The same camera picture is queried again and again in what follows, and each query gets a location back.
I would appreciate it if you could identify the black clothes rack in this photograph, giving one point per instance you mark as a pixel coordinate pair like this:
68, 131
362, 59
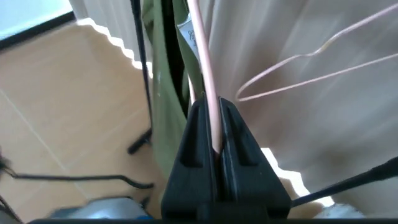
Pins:
357, 179

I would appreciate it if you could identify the beige curtain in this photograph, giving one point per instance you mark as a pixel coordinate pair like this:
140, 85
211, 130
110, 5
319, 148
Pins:
311, 130

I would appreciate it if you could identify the green long-sleeved shirt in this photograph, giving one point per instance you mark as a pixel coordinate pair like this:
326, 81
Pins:
164, 130

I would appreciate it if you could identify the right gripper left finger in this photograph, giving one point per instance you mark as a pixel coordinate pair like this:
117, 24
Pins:
186, 186

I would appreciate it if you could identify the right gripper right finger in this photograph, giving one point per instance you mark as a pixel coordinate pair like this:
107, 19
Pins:
258, 186

